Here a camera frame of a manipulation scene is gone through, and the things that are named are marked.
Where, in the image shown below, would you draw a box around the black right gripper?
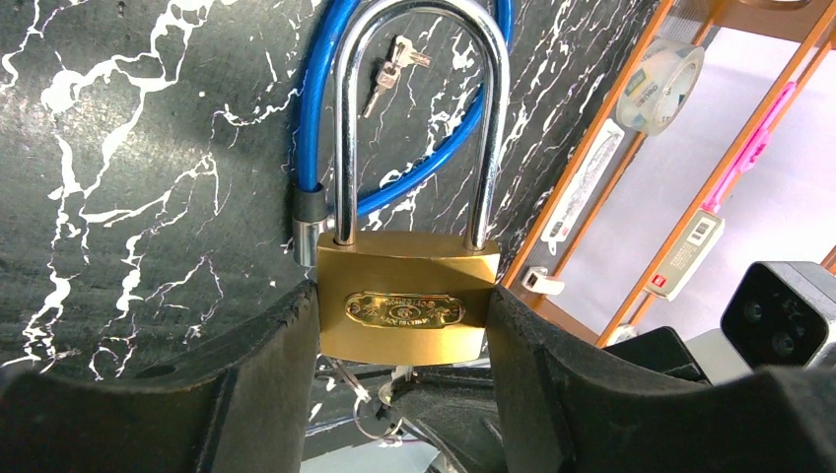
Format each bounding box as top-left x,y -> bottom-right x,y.
604,326 -> 711,385

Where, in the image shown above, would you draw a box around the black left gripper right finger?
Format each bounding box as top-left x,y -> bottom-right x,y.
486,287 -> 835,472

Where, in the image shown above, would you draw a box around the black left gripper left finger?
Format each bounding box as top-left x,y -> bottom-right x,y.
1,281 -> 319,472

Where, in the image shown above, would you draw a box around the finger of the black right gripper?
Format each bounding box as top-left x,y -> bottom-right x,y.
379,367 -> 508,472

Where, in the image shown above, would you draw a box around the brass padlock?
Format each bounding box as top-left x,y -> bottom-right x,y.
316,1 -> 511,366

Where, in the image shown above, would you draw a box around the silver padlock keys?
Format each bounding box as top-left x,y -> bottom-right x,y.
323,356 -> 424,446

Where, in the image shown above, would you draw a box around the white small box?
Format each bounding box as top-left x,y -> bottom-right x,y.
645,210 -> 726,301

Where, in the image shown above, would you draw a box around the pink small eraser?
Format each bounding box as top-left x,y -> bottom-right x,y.
522,266 -> 565,296

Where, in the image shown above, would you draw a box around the pink highlighter pen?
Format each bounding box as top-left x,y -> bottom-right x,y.
701,82 -> 798,213

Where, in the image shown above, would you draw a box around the packaged protractor ruler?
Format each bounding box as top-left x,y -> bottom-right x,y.
540,118 -> 625,255

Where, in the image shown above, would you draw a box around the clear tape roll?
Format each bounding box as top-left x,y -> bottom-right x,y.
615,36 -> 705,136

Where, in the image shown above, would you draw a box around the orange tiered rack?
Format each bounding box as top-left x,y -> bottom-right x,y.
504,1 -> 835,344

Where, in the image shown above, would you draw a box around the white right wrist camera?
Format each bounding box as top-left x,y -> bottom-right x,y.
685,261 -> 835,385

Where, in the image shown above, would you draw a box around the blue cable lock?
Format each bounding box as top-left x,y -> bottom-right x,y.
292,1 -> 483,267

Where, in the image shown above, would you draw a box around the small cable lock keys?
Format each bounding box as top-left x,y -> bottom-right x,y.
361,35 -> 432,118

